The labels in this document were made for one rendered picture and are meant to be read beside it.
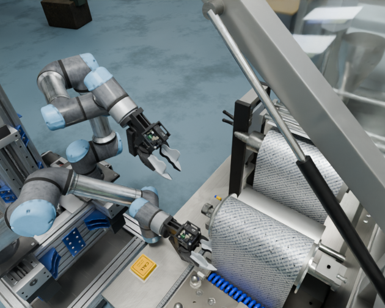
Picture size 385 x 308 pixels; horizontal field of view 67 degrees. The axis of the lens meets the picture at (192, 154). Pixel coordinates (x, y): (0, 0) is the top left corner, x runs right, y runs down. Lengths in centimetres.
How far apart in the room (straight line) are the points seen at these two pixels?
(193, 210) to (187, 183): 130
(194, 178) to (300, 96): 239
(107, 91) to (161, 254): 67
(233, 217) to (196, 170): 192
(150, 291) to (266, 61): 99
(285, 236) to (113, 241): 151
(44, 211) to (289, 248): 70
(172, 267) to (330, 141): 97
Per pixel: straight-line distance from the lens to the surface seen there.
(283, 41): 27
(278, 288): 85
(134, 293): 116
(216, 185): 139
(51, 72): 123
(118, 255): 203
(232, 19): 27
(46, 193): 102
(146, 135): 79
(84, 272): 206
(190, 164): 274
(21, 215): 99
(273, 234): 77
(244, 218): 78
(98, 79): 83
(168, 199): 249
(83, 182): 111
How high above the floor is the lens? 196
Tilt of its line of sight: 43 degrees down
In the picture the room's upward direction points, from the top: 3 degrees counter-clockwise
